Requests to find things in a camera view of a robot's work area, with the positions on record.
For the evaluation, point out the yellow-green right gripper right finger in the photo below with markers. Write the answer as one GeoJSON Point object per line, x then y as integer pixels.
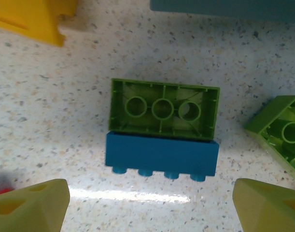
{"type": "Point", "coordinates": [270, 210]}

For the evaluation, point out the yellow-green right gripper left finger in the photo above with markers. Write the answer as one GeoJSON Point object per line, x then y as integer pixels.
{"type": "Point", "coordinates": [29, 212]}

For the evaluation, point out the red small lego brick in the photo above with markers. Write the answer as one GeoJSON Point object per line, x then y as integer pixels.
{"type": "Point", "coordinates": [0, 191]}

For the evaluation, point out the green long lego brick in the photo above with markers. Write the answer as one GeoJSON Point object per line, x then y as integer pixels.
{"type": "Point", "coordinates": [265, 118]}
{"type": "Point", "coordinates": [205, 113]}

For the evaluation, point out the blue long lego brick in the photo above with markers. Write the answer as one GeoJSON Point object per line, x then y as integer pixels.
{"type": "Point", "coordinates": [161, 152]}

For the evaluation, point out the yellow plastic bin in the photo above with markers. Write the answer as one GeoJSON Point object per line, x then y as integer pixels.
{"type": "Point", "coordinates": [29, 14]}

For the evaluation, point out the grey plastic bin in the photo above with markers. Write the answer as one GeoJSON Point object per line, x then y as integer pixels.
{"type": "Point", "coordinates": [222, 8]}

